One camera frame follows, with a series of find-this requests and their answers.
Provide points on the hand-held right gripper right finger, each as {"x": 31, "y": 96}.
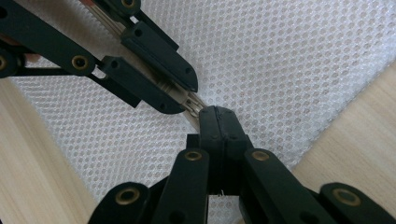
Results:
{"x": 233, "y": 137}

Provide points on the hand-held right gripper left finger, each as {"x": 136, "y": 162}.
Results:
{"x": 210, "y": 143}

